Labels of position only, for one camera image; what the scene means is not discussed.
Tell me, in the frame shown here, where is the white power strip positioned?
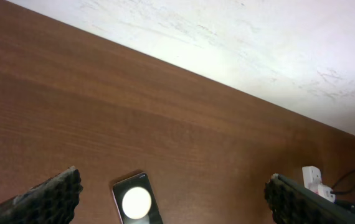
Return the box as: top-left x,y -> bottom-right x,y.
302,166 -> 322,190

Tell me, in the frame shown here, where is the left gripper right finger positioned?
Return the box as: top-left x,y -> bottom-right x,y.
264,174 -> 355,224

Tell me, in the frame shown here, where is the black USB charging cable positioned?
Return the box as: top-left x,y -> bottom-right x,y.
329,169 -> 355,196

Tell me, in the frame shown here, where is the black Galaxy flip smartphone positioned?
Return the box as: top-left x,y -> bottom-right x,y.
111,172 -> 163,224

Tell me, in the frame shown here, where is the white USB charger plug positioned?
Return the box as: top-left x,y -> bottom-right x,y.
316,184 -> 336,203

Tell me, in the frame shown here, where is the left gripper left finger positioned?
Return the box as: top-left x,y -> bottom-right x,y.
0,166 -> 83,224

